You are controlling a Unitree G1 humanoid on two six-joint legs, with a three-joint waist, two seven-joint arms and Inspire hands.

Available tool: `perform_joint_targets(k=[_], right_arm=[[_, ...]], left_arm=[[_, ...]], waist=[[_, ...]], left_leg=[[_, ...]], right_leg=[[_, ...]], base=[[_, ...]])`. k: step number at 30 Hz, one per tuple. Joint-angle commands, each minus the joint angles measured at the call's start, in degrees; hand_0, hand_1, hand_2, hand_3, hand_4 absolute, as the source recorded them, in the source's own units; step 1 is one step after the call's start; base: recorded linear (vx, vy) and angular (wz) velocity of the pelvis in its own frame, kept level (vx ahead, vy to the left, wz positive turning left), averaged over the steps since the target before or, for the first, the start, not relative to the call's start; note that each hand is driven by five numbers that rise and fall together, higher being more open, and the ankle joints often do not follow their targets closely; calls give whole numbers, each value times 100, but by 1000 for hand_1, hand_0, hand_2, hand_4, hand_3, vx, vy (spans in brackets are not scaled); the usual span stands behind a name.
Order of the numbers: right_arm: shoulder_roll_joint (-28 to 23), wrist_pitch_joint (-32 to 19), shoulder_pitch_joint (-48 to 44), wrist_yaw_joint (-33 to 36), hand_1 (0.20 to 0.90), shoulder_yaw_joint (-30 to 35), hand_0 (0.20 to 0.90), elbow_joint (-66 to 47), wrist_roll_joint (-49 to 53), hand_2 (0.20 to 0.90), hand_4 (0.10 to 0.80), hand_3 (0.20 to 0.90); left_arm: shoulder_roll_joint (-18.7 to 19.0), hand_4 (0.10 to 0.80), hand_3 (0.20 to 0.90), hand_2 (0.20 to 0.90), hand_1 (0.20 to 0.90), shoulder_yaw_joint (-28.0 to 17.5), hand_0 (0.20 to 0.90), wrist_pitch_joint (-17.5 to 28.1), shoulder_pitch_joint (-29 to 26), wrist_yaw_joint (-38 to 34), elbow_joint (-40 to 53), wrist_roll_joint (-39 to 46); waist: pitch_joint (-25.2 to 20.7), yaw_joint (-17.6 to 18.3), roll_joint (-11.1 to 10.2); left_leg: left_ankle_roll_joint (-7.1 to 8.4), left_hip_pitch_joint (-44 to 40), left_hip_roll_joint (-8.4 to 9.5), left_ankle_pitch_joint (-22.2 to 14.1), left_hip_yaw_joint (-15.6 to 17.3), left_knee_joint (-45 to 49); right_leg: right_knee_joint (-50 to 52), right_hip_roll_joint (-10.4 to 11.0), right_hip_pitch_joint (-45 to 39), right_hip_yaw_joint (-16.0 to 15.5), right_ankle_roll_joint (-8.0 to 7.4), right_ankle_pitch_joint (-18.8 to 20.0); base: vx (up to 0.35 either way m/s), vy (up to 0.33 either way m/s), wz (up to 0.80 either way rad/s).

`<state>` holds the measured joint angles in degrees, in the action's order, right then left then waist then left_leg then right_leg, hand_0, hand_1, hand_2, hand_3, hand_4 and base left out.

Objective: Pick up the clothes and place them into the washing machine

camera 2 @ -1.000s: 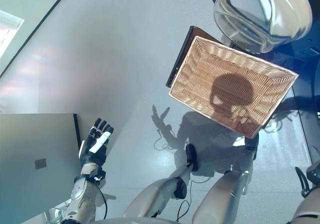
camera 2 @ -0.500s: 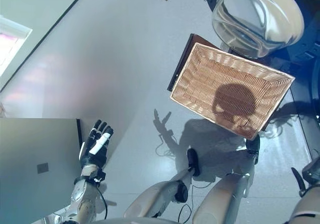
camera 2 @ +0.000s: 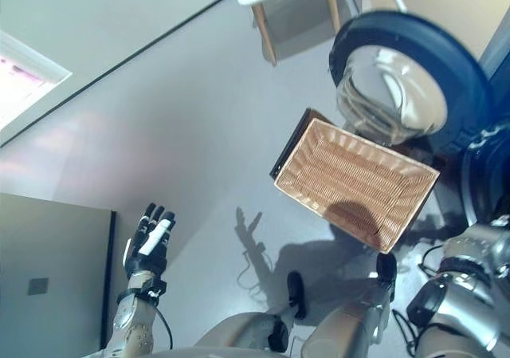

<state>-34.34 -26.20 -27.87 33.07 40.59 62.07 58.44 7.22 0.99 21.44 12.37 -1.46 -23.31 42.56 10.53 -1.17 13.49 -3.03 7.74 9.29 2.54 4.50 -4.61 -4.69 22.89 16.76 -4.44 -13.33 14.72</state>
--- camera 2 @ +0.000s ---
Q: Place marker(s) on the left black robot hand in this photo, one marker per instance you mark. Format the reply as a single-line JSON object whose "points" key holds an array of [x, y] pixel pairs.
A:
{"points": [[145, 258]]}

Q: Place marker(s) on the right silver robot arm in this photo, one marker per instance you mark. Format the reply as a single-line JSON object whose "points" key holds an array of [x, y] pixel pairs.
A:
{"points": [[466, 294]]}

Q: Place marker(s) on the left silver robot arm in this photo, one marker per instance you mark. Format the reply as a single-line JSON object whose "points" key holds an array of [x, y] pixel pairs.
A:
{"points": [[133, 322]]}

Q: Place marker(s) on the grey cabinet with black edge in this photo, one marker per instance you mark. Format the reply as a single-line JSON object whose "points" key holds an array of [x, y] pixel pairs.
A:
{"points": [[60, 254]]}

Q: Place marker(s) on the grey square plate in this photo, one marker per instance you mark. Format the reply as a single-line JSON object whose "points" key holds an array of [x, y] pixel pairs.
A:
{"points": [[38, 286]]}

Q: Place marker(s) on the silver robot torso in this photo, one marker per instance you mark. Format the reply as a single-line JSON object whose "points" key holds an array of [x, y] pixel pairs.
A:
{"points": [[223, 353]]}

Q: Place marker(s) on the right silver robot leg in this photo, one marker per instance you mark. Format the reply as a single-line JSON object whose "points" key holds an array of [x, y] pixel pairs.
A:
{"points": [[342, 326]]}

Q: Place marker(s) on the white framed pink window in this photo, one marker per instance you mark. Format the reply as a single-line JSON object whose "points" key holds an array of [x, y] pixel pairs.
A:
{"points": [[24, 79]]}

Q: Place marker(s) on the woven wicker basket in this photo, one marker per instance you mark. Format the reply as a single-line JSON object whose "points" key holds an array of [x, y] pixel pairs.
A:
{"points": [[350, 174]]}

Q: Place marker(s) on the round glass washer door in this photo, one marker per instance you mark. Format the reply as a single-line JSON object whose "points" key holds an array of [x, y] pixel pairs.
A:
{"points": [[398, 87]]}

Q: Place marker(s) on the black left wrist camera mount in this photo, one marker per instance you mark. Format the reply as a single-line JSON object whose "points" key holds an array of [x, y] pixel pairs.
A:
{"points": [[155, 288]]}

